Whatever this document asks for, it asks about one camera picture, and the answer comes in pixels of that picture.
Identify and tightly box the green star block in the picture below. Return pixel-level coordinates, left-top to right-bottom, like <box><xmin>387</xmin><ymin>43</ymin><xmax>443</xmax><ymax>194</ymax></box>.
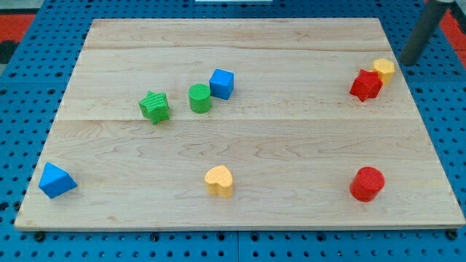
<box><xmin>138</xmin><ymin>92</ymin><xmax>170</xmax><ymax>124</ymax></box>

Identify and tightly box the red star block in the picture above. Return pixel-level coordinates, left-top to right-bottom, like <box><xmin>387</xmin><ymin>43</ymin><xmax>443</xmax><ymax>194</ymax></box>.
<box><xmin>349</xmin><ymin>69</ymin><xmax>383</xmax><ymax>102</ymax></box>

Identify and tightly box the green cylinder block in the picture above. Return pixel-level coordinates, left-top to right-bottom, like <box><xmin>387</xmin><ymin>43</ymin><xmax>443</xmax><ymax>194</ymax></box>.
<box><xmin>188</xmin><ymin>83</ymin><xmax>212</xmax><ymax>114</ymax></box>

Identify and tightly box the blue cube block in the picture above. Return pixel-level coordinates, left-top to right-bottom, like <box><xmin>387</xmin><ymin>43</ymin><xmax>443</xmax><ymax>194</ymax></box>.
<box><xmin>209</xmin><ymin>68</ymin><xmax>234</xmax><ymax>100</ymax></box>

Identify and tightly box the yellow heart block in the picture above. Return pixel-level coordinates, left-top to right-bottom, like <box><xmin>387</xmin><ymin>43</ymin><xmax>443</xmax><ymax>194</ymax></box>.
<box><xmin>204</xmin><ymin>165</ymin><xmax>233</xmax><ymax>198</ymax></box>

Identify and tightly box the wooden board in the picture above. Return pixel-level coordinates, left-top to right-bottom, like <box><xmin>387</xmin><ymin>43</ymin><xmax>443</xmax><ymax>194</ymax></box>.
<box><xmin>15</xmin><ymin>18</ymin><xmax>465</xmax><ymax>231</ymax></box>

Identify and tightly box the red cylinder block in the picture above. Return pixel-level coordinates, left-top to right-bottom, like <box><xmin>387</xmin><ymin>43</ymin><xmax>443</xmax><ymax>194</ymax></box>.
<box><xmin>349</xmin><ymin>167</ymin><xmax>385</xmax><ymax>202</ymax></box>

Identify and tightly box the yellow hexagon block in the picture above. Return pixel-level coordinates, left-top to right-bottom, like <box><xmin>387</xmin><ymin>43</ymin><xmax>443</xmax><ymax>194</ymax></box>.
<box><xmin>372</xmin><ymin>58</ymin><xmax>395</xmax><ymax>85</ymax></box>

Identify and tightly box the blue triangle block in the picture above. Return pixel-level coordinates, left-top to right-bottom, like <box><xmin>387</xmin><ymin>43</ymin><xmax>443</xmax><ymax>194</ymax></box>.
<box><xmin>39</xmin><ymin>162</ymin><xmax>78</xmax><ymax>199</ymax></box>

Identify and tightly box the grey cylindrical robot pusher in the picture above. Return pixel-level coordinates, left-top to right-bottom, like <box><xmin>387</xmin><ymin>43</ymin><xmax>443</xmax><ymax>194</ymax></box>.
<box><xmin>400</xmin><ymin>0</ymin><xmax>456</xmax><ymax>66</ymax></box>

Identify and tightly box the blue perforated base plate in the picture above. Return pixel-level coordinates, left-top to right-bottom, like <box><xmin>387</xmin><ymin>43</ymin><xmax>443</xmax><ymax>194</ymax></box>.
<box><xmin>1</xmin><ymin>0</ymin><xmax>465</xmax><ymax>261</ymax></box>

